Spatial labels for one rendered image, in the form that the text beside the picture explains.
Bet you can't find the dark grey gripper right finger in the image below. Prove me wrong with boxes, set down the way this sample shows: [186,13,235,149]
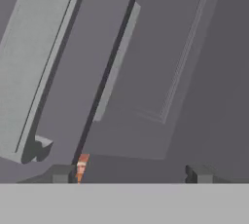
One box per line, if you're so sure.
[184,164,232,184]

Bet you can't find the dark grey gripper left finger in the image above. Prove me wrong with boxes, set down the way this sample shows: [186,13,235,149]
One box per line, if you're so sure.
[18,164,78,184]

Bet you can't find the dark grey panelled cabinet door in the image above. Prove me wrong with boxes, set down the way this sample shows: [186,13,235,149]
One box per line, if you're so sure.
[82,0,228,162]

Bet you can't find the plain dark grey cabinet door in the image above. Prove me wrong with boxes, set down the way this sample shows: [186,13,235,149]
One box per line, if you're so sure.
[36,0,141,166]

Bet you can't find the light grey cabinet door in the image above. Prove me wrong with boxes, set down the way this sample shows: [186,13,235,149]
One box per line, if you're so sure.
[0,0,92,166]

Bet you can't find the small orange red object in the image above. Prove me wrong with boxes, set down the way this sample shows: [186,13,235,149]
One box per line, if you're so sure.
[75,153,90,185]

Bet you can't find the light grey bar handle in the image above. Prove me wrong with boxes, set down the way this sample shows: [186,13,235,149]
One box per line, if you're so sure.
[92,1,142,124]

